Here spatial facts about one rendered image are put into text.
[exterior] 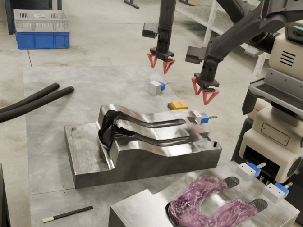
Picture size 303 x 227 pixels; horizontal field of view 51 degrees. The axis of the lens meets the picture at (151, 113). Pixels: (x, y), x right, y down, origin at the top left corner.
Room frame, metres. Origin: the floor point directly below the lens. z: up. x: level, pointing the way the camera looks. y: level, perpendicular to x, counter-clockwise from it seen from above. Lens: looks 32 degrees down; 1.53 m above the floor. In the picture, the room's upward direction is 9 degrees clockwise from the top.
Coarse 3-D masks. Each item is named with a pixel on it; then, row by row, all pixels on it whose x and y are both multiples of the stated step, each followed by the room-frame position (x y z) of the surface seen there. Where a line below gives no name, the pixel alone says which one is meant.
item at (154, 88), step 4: (152, 84) 1.37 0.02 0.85; (156, 84) 1.37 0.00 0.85; (160, 84) 1.38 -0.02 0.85; (164, 84) 1.41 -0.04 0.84; (148, 88) 1.38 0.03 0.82; (152, 88) 1.37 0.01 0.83; (156, 88) 1.35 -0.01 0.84; (160, 88) 1.38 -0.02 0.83; (164, 88) 1.41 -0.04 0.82; (152, 92) 1.36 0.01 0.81; (156, 92) 1.36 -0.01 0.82
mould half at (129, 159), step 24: (120, 120) 0.89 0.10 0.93; (144, 120) 0.99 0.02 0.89; (72, 144) 0.82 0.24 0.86; (96, 144) 0.84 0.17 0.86; (120, 144) 0.77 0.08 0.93; (144, 144) 0.80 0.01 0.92; (192, 144) 0.89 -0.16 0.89; (72, 168) 0.74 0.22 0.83; (96, 168) 0.72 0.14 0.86; (120, 168) 0.74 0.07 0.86; (144, 168) 0.77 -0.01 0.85; (168, 168) 0.81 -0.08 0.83; (192, 168) 0.85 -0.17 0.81
